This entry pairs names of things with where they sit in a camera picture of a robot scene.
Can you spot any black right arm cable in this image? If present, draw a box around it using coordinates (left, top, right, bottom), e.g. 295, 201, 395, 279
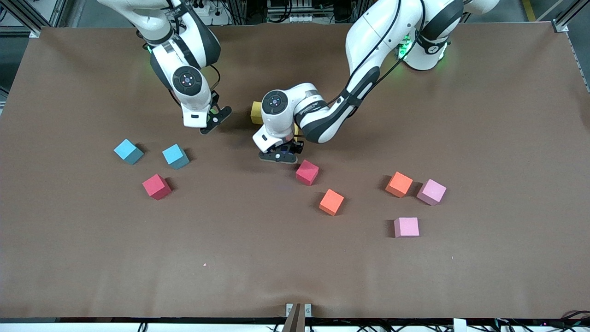
166, 0, 222, 95

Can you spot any grey equipment rack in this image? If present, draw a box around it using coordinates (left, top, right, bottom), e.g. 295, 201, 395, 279
266, 0, 323, 24

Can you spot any red foam cube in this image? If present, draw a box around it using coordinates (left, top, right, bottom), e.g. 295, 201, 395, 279
142, 174, 172, 201
295, 160, 320, 186

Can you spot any aluminium frame strut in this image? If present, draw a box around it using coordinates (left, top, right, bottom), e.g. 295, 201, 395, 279
0, 0, 67, 38
552, 0, 590, 33

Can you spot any orange foam cube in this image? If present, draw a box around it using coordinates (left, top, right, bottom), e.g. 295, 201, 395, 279
319, 189, 345, 216
385, 172, 413, 198

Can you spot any aluminium table edge rail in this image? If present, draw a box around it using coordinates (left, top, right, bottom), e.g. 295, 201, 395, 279
565, 30, 590, 93

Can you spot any pink foam cube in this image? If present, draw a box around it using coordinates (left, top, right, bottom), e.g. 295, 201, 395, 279
417, 179, 447, 206
394, 217, 420, 238

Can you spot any light blue foam cube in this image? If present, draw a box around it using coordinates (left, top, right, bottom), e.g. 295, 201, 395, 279
114, 139, 144, 165
162, 144, 190, 170

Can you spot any black cable bundle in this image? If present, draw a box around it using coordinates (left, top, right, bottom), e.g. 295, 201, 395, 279
560, 310, 590, 330

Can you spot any brown table cover sheet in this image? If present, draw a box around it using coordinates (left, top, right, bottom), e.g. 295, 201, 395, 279
0, 23, 590, 320

